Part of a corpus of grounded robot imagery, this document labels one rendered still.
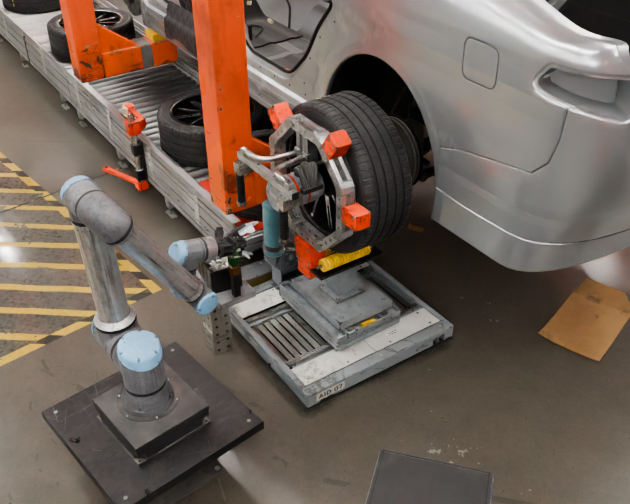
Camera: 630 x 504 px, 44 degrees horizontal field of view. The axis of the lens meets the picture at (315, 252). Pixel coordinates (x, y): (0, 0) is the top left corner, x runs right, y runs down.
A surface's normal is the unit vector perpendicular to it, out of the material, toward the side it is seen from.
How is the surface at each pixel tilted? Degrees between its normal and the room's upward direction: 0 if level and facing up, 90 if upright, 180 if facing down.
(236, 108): 90
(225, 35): 90
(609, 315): 2
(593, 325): 1
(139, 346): 7
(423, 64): 90
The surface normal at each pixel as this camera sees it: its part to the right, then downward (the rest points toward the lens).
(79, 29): 0.56, 0.47
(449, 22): -0.82, 0.20
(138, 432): 0.00, -0.81
